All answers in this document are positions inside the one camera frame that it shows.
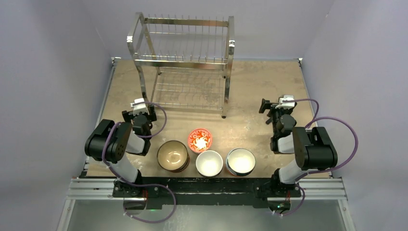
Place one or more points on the white blue-rimmed bowl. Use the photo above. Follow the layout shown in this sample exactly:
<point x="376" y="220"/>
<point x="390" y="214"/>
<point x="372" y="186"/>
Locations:
<point x="240" y="162"/>

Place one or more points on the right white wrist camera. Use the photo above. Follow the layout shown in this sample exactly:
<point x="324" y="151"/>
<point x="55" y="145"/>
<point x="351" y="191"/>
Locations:
<point x="286" y="102"/>

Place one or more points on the brown glazed bowl stack top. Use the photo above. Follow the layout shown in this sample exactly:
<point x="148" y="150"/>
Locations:
<point x="173" y="156"/>

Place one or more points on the orange patterned bowl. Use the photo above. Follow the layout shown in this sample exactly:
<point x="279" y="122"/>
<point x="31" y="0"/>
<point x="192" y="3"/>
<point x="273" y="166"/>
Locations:
<point x="200" y="140"/>

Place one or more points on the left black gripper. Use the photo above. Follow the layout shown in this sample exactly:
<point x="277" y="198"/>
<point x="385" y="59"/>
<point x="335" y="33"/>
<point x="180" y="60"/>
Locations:
<point x="150" y="118"/>

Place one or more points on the steel two-tier dish rack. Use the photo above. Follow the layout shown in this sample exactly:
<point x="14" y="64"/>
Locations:
<point x="184" y="63"/>

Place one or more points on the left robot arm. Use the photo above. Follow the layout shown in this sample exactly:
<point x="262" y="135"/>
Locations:
<point x="133" y="137"/>

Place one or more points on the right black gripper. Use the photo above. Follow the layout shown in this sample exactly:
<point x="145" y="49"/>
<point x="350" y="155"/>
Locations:
<point x="272" y="107"/>

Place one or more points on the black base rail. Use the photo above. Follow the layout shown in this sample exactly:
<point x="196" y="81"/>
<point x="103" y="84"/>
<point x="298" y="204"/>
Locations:
<point x="213" y="191"/>

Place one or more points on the white cream bowl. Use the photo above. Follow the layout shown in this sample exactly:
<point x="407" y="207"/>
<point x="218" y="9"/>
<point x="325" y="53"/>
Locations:
<point x="209" y="163"/>

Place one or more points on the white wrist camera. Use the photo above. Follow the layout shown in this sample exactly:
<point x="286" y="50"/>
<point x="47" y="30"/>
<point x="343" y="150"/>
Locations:
<point x="139" y="106"/>
<point x="286" y="102"/>

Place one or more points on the aluminium frame rail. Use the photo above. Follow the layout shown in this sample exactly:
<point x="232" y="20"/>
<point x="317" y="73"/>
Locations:
<point x="102" y="189"/>

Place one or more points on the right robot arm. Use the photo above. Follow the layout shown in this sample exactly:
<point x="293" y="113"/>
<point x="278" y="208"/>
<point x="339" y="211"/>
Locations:
<point x="312" y="147"/>

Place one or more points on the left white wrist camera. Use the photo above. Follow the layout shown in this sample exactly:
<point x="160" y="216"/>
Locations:
<point x="139" y="106"/>

